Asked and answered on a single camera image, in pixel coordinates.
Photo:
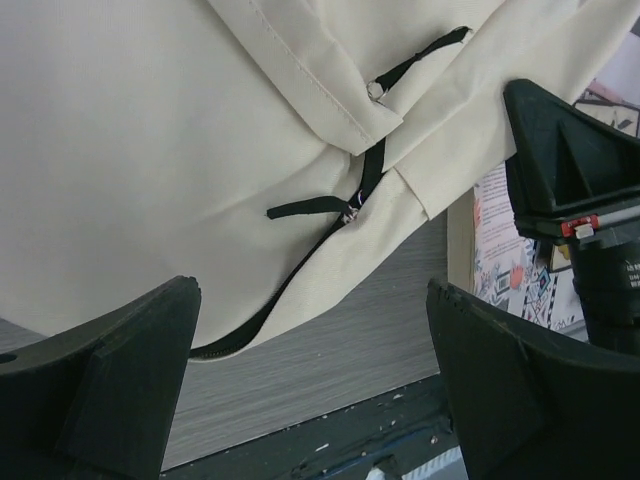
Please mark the black mounting base plate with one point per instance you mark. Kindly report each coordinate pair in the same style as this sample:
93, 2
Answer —
406, 433

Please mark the cream canvas backpack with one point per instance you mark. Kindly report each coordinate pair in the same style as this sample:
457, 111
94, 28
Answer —
276, 151

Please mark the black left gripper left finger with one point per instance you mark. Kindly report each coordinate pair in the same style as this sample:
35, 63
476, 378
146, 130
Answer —
98, 401

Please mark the floral cover notebook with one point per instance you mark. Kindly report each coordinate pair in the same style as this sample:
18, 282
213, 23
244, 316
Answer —
489, 258

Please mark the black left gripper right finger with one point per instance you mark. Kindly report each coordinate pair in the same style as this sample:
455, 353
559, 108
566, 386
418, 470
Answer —
530, 403

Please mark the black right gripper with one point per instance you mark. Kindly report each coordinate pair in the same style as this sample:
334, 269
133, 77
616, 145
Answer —
567, 163

